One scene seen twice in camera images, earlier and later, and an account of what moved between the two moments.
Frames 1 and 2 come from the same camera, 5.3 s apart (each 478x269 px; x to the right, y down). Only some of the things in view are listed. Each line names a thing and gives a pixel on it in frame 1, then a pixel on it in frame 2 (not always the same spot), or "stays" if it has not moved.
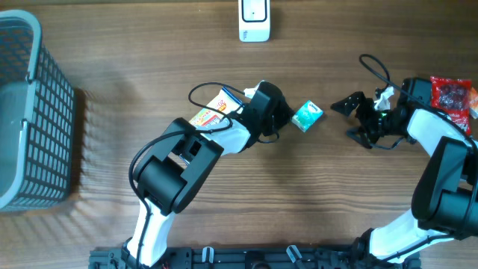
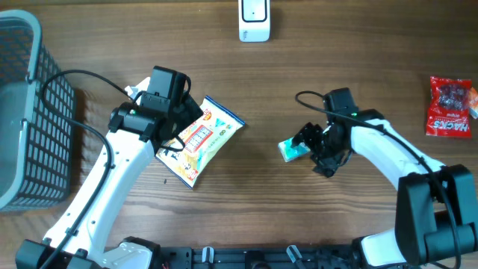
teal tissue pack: (306, 116) -> (290, 153)
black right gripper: (367, 137) -> (328, 164)
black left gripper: (287, 113) -> (188, 110)
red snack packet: (452, 98) stays
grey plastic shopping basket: (37, 118) stays
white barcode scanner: (254, 21) stays
